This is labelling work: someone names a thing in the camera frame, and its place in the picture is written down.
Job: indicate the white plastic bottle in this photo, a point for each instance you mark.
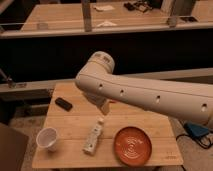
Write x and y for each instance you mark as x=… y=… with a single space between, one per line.
x=92 y=138

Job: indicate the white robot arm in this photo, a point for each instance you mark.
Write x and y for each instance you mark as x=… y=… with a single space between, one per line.
x=187 y=101

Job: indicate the black rectangular block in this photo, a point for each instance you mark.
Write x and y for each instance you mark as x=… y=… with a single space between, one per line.
x=63 y=104

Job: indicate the white paper on far table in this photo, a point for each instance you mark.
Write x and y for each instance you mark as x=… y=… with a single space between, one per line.
x=103 y=8

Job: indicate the black items on far table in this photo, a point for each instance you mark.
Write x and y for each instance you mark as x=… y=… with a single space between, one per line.
x=140 y=5

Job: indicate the white cloth on far table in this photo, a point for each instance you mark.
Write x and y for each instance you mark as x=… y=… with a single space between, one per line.
x=106 y=24

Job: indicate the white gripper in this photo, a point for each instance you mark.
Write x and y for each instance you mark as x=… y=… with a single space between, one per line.
x=105 y=108

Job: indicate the blue power adapter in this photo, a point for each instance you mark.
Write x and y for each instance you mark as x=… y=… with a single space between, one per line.
x=195 y=131

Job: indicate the metal post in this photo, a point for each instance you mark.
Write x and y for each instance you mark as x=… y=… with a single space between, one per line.
x=86 y=15

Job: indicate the orange ceramic plate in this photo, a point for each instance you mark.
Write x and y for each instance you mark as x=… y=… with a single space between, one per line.
x=132 y=146

